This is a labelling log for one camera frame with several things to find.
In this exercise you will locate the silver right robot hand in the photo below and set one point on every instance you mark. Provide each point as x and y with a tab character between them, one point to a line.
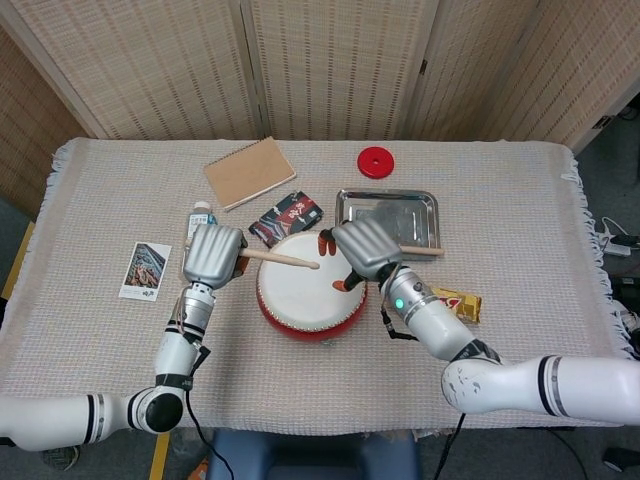
367	247

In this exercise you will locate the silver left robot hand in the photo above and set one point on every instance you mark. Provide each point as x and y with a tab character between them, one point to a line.
212	255

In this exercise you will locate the wooden drumstick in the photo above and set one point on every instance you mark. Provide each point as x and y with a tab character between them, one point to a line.
280	257
425	251

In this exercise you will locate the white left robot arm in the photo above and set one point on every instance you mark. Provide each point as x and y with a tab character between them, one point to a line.
175	357

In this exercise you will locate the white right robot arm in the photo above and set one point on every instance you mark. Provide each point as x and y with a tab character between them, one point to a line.
440	332

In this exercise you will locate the red drum white skin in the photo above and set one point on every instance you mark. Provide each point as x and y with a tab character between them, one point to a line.
300	300

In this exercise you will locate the plastic drink bottle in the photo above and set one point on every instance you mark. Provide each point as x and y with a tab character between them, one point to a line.
202	215

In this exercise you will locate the stainless steel tray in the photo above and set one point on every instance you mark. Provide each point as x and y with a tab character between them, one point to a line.
400	210

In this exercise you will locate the printed photo card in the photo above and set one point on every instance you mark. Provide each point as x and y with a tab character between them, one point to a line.
145	270

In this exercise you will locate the red round plastic disc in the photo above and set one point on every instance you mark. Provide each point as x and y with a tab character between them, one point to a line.
367	169

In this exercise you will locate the black red snack pouch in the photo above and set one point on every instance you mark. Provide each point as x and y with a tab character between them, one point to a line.
290	215

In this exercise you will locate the kraft spiral notebook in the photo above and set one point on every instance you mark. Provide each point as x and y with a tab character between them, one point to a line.
247	172

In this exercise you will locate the gold foil snack packet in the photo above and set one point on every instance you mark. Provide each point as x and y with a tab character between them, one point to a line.
465	305

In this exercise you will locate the beige woven tablecloth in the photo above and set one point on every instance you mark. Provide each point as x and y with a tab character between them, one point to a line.
325	380

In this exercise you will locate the woven folding screen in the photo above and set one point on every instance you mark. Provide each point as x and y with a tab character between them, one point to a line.
150	60

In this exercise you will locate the blue chair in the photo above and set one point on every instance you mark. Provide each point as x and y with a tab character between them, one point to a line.
310	455

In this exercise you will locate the white power strip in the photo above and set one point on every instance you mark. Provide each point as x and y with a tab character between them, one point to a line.
620	248

